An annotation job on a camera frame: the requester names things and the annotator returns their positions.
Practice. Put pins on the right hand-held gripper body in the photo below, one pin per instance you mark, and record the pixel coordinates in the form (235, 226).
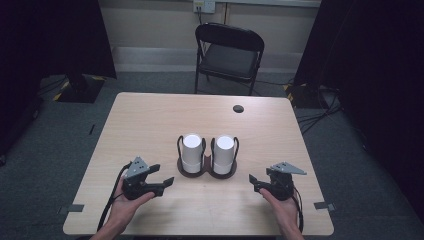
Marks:
(281, 185)

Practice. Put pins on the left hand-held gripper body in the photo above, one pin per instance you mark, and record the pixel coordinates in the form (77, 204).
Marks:
(135, 186)

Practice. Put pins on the dark double cup holder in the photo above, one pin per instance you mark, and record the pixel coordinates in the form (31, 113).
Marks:
(207, 168)

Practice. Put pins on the person's left hand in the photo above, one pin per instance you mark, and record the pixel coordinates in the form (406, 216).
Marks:
(125, 206)

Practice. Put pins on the person's right hand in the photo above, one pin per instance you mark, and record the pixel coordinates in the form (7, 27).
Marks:
(281, 210)

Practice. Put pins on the grey tape strip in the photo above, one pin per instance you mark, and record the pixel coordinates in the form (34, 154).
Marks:
(324, 206)
(71, 208)

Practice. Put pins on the black stand base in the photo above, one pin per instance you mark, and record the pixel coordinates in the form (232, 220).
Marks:
(81, 90)
(301, 96)

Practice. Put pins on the black folding chair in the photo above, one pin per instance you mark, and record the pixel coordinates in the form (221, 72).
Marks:
(230, 60)

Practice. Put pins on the black curtain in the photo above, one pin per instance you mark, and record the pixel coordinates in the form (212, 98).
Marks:
(376, 83)
(40, 50)

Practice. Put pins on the white wall socket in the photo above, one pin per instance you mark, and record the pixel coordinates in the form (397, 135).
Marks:
(204, 6)

